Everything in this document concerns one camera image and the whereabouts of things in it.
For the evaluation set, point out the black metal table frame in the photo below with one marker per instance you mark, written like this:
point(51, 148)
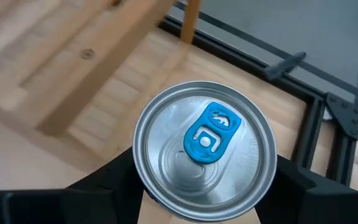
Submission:
point(309, 130)

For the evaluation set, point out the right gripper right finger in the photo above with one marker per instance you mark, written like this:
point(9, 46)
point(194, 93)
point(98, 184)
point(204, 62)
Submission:
point(281, 199)

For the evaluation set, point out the wooden slatted shelf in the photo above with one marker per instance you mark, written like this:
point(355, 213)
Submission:
point(104, 62)

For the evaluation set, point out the black table clamp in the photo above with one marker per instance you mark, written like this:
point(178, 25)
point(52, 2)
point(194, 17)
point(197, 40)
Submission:
point(283, 67)

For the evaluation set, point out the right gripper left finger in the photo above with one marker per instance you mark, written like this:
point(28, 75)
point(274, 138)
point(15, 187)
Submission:
point(117, 193)

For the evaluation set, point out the teal Red Bull can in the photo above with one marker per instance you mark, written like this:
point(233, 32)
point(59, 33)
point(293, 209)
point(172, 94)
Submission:
point(172, 140)

